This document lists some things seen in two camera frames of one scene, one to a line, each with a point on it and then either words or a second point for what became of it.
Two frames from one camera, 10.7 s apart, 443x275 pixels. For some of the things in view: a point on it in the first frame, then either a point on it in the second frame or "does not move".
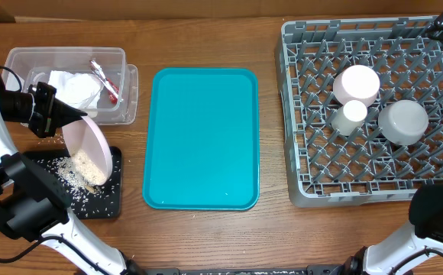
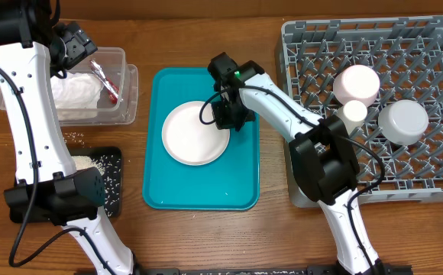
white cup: (348, 120) does not move
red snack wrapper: (113, 91) does not move
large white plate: (84, 134) to (188, 139)
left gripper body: (40, 122) to (69, 49)
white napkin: (80, 90) does not move
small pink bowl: (357, 83) does not move
